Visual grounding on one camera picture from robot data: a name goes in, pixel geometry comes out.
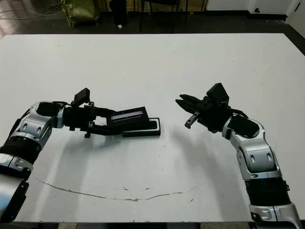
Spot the white floor cable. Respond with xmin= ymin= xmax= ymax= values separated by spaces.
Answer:
xmin=0 ymin=6 xmax=65 ymax=20

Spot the olive green bag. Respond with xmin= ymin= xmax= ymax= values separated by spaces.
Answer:
xmin=60 ymin=0 xmax=101 ymax=28

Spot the black baseboard ledge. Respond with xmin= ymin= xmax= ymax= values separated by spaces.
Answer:
xmin=204 ymin=10 xmax=288 ymax=23

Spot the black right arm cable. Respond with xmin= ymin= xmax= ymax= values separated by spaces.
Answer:
xmin=228 ymin=107 xmax=249 ymax=118

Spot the black bin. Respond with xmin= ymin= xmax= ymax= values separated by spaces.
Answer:
xmin=112 ymin=0 xmax=128 ymax=27

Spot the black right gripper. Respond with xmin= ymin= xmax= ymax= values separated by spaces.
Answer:
xmin=175 ymin=94 xmax=231 ymax=134

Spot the black box lid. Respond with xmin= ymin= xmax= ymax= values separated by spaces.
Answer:
xmin=108 ymin=106 xmax=150 ymax=132

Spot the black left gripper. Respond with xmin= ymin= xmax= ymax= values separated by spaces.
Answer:
xmin=63 ymin=101 xmax=131 ymax=139

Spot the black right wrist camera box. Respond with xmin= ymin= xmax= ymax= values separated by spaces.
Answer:
xmin=205 ymin=83 xmax=230 ymax=106

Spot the black box with white insert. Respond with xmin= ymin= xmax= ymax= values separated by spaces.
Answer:
xmin=122 ymin=117 xmax=161 ymax=138

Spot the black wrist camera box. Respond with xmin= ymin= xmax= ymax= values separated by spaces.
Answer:
xmin=205 ymin=83 xmax=230 ymax=106
xmin=71 ymin=87 xmax=91 ymax=112

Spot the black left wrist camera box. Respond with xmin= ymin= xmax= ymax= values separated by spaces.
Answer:
xmin=71 ymin=87 xmax=91 ymax=112

